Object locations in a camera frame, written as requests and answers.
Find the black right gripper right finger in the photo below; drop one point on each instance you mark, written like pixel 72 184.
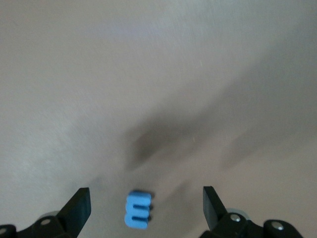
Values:
pixel 213 210

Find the light blue foam letter m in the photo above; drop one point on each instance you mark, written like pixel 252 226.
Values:
pixel 128 210

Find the brown table cover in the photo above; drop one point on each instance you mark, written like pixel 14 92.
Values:
pixel 99 74

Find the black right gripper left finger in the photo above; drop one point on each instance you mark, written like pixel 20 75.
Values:
pixel 76 210

